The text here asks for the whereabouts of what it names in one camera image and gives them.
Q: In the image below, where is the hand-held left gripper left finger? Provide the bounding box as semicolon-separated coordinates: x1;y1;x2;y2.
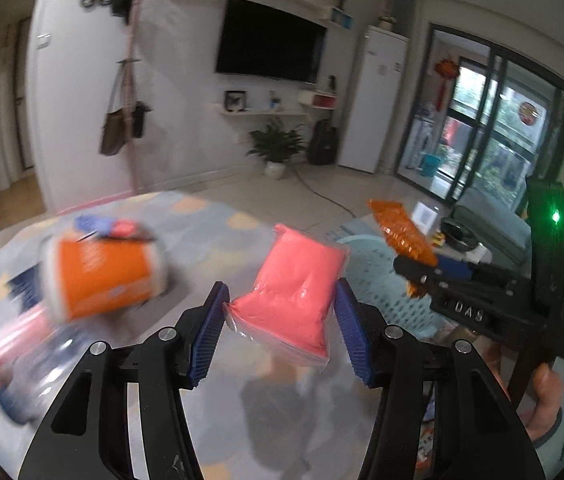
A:
17;281;231;480

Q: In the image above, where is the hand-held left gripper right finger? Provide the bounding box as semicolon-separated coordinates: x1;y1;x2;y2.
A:
334;279;546;480

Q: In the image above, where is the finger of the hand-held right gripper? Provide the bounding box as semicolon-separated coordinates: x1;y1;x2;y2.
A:
435;254;494;282
393;255;444;289

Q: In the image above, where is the orange plastic packet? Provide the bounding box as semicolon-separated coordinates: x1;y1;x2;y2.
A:
368;198;439;301

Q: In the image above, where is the pink plastic packet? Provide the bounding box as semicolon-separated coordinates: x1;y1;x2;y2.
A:
226;224;351;367

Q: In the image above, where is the person's right hand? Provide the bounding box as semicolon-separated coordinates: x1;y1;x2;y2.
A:
523;361;564;442

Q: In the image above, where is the black round dish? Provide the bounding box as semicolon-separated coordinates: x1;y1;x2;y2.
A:
440;219;479;252

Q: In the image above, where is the light blue plastic basket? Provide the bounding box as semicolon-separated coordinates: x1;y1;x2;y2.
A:
334;234;445;348

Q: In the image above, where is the small white box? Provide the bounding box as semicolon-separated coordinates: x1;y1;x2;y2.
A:
413;202;439;234

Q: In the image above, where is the grey green sofa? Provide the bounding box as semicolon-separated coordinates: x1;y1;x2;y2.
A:
454;187;564;361

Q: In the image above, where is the orange paper cup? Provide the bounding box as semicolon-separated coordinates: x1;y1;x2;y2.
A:
41;231;169;322

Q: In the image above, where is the blue and red packet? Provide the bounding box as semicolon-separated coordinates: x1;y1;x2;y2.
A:
74;214;155;244

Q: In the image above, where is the black guitar case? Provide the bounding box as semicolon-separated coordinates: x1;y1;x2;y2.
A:
307;118;339;166

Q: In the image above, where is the black framed glass door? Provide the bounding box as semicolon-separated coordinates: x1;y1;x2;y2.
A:
394;22;564;211

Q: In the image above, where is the clear plastic bottle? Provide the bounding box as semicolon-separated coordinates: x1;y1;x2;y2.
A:
0;327;85;427

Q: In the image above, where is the white refrigerator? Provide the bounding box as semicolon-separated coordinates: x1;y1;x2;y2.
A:
336;24;409;174

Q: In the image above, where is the potted green plant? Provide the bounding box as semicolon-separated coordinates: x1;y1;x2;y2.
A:
246;117;309;180

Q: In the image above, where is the dark blue packet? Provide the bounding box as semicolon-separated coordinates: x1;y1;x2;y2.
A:
8;266;47;307

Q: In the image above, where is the red hanging knot ornament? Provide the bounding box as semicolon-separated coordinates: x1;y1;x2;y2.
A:
434;57;459;112

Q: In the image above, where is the pink bottle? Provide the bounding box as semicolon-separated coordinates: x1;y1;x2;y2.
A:
0;304;59;388

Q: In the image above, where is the brown hanging bag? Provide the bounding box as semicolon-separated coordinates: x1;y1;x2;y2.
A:
100;64;132;157

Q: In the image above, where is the black hanging bag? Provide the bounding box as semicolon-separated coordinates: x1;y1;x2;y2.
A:
131;101;151;139

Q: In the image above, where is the pink coat rack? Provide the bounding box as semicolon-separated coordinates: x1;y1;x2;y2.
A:
116;0;159;192

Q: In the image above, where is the floor cable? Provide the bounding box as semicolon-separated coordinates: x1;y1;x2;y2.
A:
289;162;369;217

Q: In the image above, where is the white low wall shelf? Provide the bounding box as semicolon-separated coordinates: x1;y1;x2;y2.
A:
211;102;314;118

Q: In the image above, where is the black picture frame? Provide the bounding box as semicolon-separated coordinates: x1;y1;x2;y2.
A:
224;89;248;112

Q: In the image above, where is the black wall television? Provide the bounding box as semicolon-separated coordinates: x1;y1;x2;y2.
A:
214;0;328;85

